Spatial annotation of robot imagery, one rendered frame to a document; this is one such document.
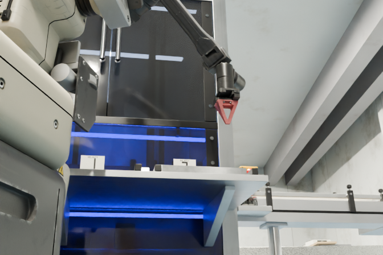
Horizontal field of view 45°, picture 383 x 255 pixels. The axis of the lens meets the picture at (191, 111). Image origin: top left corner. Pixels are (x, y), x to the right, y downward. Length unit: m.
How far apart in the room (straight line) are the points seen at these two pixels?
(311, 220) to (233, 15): 3.26
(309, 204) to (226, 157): 0.41
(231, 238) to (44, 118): 1.22
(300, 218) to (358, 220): 0.25
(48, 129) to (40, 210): 0.10
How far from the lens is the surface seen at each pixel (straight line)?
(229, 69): 1.51
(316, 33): 5.39
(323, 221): 1.99
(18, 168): 0.55
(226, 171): 1.41
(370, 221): 2.09
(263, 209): 1.79
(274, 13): 4.96
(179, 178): 1.32
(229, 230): 1.74
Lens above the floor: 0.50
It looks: 24 degrees up
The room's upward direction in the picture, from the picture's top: 1 degrees counter-clockwise
